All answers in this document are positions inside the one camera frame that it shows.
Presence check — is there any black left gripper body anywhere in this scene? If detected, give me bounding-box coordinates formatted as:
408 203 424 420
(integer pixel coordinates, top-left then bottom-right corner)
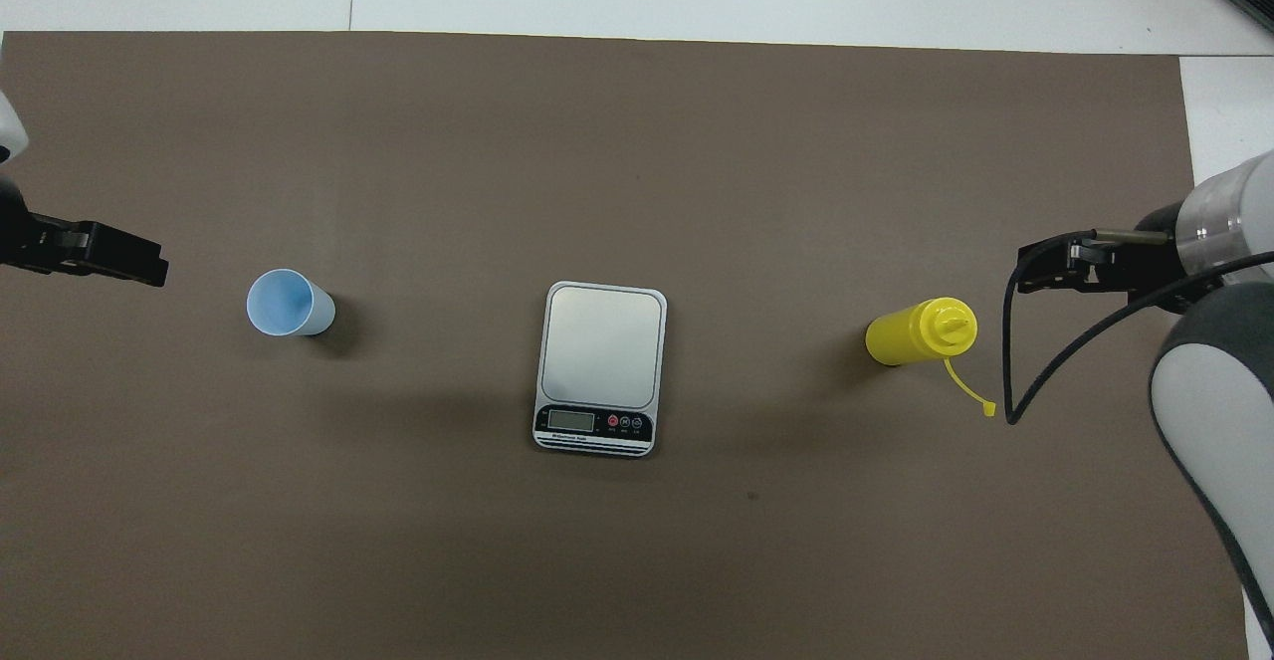
0 177 64 274

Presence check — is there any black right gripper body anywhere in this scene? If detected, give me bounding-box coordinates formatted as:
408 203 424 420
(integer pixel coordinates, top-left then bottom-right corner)
1115 202 1223 309

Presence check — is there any light blue plastic cup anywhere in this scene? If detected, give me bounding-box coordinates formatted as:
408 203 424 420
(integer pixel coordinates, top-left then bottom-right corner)
247 269 336 337

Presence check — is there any yellow squeeze seasoning bottle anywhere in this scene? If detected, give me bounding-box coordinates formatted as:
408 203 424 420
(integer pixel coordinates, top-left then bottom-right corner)
865 297 997 418

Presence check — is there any silver digital kitchen scale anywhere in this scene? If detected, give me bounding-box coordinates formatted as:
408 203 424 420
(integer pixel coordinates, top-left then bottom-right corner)
532 281 668 458

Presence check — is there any brown table mat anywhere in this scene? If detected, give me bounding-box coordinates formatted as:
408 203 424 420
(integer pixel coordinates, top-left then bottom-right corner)
0 31 1251 660

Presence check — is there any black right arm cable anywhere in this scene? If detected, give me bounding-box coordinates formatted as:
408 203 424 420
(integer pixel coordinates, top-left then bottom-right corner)
1002 230 1274 427

